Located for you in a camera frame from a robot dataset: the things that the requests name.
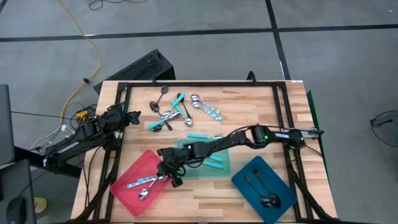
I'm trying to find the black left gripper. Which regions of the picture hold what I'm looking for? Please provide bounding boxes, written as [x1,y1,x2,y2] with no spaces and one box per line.
[100,106,142,129]

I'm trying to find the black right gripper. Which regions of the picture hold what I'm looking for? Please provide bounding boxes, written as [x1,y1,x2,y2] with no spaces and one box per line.
[156,141,220,175]

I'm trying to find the green translucent plastic bin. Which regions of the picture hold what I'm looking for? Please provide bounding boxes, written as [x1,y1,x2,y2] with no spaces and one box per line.
[176,138,231,180]

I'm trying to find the black perforated computer tower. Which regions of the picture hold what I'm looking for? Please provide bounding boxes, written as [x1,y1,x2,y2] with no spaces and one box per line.
[93,48,177,95]

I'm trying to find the blue plastic bin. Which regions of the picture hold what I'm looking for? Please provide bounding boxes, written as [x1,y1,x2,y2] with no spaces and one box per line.
[231,155,299,224]

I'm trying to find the red translucent plastic bin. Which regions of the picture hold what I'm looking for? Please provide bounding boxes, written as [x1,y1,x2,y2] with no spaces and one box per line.
[108,149,175,218]

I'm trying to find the black desk leg bar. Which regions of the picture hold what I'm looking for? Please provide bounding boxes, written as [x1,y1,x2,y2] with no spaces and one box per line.
[14,146,82,179]

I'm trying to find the silver mounting plate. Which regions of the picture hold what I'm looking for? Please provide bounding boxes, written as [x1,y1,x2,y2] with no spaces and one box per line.
[303,126,325,138]

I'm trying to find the dark green panel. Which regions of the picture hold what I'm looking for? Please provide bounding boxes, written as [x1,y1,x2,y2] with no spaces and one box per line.
[306,89,328,178]

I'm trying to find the dark grey desk panel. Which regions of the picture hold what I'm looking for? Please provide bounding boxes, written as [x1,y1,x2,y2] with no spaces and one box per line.
[0,83,16,166]

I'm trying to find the yellow round object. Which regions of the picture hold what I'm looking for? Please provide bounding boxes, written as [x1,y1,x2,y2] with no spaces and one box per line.
[33,197,48,215]

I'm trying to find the dark grey desk surface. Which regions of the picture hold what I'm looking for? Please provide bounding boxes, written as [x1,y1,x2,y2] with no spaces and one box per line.
[0,159,37,224]

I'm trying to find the black computer mouse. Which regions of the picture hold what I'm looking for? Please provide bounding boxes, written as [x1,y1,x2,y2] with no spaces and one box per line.
[5,196,28,224]

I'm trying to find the yellow power cable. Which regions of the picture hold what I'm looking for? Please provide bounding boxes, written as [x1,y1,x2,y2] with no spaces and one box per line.
[57,0,103,125]

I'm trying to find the white cables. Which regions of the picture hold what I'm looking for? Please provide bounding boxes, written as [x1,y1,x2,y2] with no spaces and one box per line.
[29,123,75,151]

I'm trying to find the black floor cable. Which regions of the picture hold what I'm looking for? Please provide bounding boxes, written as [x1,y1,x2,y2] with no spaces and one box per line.
[88,0,149,11]

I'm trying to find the grey stand base with cable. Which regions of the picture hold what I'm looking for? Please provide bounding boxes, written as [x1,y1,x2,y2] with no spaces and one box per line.
[369,110,398,150]

